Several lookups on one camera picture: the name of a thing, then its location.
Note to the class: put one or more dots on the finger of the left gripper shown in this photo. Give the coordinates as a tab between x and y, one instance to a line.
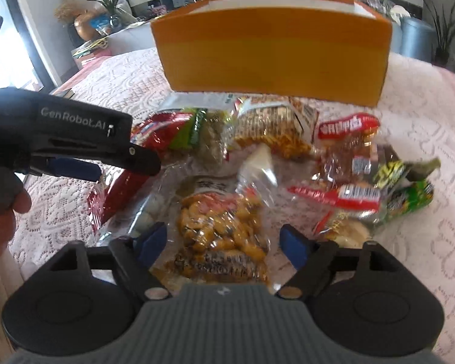
133	158

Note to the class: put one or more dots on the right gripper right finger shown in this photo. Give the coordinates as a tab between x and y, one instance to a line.
311	260

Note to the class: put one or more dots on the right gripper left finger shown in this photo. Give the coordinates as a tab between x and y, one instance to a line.
134	258

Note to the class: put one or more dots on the white silver snack packet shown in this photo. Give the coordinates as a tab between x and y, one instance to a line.
216	101

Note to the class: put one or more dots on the green snack packet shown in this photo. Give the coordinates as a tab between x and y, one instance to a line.
404	187

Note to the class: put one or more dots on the checkered yellow snack bag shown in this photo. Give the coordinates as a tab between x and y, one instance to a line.
285	124

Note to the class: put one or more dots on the person's left hand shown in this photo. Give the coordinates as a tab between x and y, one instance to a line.
21	205

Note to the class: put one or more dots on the red snack packet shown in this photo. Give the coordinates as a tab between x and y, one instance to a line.
161	138

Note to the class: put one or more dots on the red white label packet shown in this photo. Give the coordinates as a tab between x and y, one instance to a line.
351	197

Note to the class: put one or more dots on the yellow peanut snack bag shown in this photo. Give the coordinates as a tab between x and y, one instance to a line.
219	225

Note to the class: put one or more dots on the red label candy bag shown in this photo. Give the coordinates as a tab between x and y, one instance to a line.
347	151

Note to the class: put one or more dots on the brown round vase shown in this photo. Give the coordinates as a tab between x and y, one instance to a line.
83	26

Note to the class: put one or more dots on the grey marble tv cabinet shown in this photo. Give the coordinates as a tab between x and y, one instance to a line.
137	37

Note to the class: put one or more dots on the potted plant left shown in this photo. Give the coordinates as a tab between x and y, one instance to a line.
115	13

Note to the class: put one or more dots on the white lace tablecloth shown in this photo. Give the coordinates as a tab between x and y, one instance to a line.
417	116

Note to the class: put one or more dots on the orange cardboard box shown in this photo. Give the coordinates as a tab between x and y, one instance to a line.
334	50

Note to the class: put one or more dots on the grey metal trash bin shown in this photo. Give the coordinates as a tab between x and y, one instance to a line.
417	40

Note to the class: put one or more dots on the potted green plant right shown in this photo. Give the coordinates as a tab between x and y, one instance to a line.
444	25

